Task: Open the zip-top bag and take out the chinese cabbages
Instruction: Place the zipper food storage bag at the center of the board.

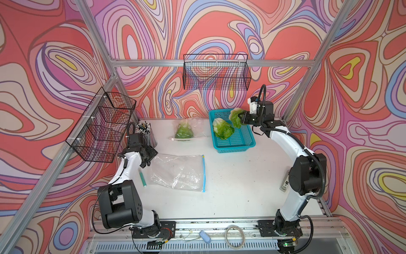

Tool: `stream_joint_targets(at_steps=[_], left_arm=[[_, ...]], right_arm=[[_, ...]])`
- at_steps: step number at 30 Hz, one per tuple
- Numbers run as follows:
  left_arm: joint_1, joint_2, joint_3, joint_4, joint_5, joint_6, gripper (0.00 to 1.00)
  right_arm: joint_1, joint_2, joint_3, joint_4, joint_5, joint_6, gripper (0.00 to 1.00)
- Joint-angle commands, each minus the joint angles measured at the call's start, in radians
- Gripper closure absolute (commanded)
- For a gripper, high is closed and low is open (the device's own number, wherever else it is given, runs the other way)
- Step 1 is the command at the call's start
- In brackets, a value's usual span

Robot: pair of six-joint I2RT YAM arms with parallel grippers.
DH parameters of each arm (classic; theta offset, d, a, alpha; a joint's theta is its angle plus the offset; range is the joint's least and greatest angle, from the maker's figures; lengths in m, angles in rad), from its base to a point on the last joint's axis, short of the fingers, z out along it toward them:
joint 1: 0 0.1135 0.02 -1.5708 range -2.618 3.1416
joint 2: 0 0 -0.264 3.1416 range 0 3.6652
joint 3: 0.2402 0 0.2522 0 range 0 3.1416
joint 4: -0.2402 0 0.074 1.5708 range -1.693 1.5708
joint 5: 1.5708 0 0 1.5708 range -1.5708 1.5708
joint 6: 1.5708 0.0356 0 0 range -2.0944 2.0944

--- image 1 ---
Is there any clear zip-top bag blue seal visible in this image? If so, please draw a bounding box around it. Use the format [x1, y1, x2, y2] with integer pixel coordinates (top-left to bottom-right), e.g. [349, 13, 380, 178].
[148, 154, 206, 193]

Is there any small green cabbage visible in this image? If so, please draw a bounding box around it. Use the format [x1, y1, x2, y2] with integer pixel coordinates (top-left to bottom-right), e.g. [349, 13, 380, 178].
[174, 119, 194, 139]

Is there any small clear bag pink seal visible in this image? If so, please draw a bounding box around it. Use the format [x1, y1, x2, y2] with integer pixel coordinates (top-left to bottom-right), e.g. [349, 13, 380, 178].
[171, 117, 210, 141]

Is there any chinese cabbage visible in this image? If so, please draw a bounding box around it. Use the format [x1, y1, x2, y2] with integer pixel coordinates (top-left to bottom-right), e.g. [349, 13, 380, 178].
[228, 108, 245, 129]
[213, 118, 235, 140]

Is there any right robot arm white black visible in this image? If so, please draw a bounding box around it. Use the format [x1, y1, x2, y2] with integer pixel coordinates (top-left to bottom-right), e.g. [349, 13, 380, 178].
[239, 96, 326, 236]

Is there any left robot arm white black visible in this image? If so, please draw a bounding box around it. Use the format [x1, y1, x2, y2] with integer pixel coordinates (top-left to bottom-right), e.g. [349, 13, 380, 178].
[97, 133, 161, 231]

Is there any clear cup of pens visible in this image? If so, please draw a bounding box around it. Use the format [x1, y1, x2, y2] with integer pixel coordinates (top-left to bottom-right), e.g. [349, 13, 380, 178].
[135, 121, 158, 148]

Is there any green marker pen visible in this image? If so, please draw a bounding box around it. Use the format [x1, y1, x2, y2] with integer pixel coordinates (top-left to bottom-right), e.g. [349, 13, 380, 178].
[139, 168, 147, 187]

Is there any teal plastic basket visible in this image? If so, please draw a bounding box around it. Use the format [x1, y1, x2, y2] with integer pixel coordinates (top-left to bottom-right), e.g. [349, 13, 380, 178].
[208, 109, 256, 153]

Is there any grey black stapler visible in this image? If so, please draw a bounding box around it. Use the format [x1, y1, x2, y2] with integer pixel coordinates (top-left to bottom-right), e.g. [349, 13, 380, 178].
[280, 170, 290, 192]

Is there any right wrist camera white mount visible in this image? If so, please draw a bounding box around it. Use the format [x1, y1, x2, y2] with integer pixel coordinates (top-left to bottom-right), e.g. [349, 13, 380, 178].
[247, 96, 260, 115]

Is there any black wire basket left wall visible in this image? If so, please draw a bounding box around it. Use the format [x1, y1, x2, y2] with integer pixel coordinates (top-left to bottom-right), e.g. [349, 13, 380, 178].
[66, 88, 136, 163]

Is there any black wire basket wall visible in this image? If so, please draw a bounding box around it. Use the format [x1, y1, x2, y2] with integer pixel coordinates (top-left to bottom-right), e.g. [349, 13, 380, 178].
[182, 53, 252, 91]
[66, 88, 136, 163]

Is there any black wire basket back wall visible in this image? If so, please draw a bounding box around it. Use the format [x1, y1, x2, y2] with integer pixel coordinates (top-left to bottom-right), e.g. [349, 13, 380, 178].
[182, 53, 252, 91]

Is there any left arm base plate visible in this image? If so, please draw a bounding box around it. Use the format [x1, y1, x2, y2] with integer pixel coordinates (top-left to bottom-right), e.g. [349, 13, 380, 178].
[132, 221, 177, 240]

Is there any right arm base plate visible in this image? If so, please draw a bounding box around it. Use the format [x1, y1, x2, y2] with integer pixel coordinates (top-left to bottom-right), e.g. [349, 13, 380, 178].
[256, 218, 303, 238]

